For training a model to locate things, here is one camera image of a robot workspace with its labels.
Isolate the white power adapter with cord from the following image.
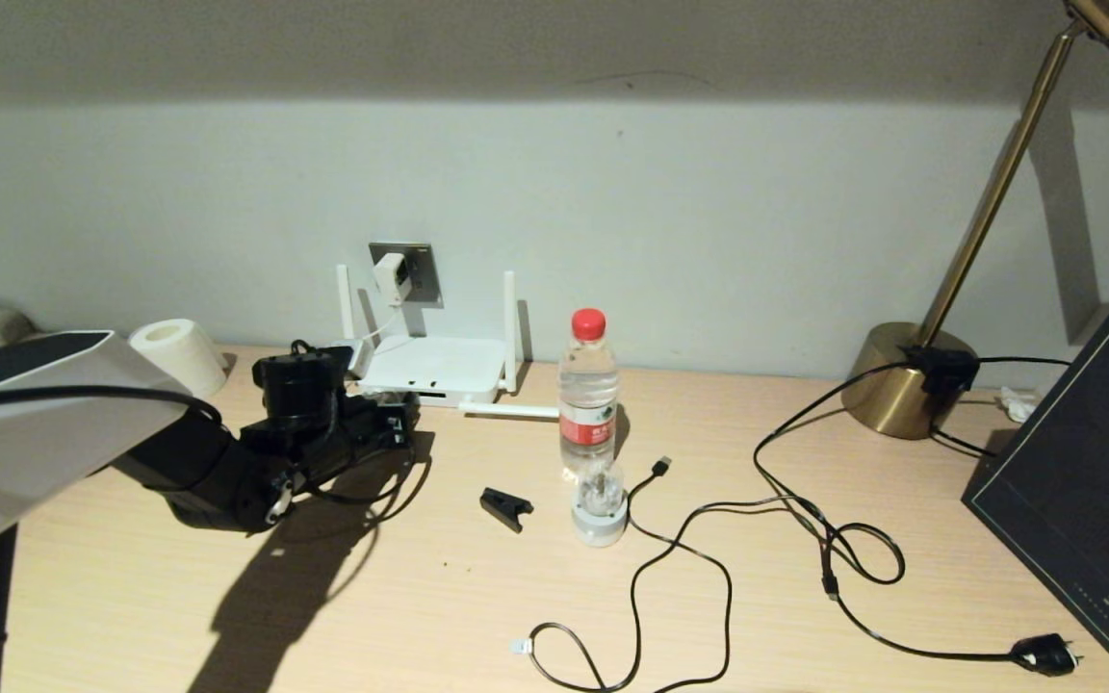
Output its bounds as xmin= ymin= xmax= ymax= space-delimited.
xmin=348 ymin=304 xmax=403 ymax=355

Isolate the black box on lamp cord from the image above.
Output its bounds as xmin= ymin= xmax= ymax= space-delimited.
xmin=896 ymin=345 xmax=979 ymax=398

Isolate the white router with antennas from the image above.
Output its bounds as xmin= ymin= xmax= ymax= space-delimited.
xmin=336 ymin=262 xmax=561 ymax=421

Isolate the small black clip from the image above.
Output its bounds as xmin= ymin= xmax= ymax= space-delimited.
xmin=479 ymin=487 xmax=536 ymax=531

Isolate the black lamp power cord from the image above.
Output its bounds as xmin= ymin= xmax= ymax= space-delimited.
xmin=752 ymin=354 xmax=1082 ymax=676

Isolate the black USB cable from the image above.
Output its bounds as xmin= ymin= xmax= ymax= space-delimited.
xmin=513 ymin=456 xmax=839 ymax=693

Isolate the water bottle red cap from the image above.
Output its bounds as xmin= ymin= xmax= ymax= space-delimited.
xmin=558 ymin=308 xmax=620 ymax=477

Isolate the small white crumpled item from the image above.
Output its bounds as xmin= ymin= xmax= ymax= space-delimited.
xmin=993 ymin=385 xmax=1034 ymax=423

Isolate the grey wall socket plate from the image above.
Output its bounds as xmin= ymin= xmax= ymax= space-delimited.
xmin=369 ymin=242 xmax=443 ymax=308

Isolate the brass desk lamp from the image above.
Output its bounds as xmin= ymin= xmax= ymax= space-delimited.
xmin=838 ymin=0 xmax=1109 ymax=440

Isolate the white toilet paper roll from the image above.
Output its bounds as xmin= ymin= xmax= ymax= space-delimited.
xmin=128 ymin=320 xmax=228 ymax=399

